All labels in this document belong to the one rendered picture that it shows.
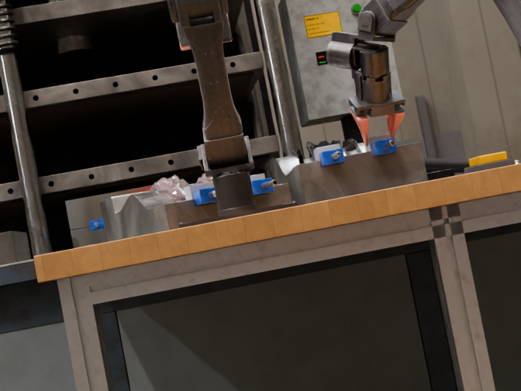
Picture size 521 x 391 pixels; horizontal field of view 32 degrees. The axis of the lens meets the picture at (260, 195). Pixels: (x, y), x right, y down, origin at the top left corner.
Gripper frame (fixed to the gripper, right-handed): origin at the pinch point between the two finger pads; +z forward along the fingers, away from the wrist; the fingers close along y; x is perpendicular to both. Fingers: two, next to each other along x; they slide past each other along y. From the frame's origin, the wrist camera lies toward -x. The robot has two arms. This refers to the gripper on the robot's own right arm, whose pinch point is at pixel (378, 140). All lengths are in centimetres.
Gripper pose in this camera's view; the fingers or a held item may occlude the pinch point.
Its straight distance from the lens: 188.2
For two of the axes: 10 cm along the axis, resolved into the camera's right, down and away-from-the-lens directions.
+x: 1.8, 4.2, -8.9
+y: -9.8, 1.7, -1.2
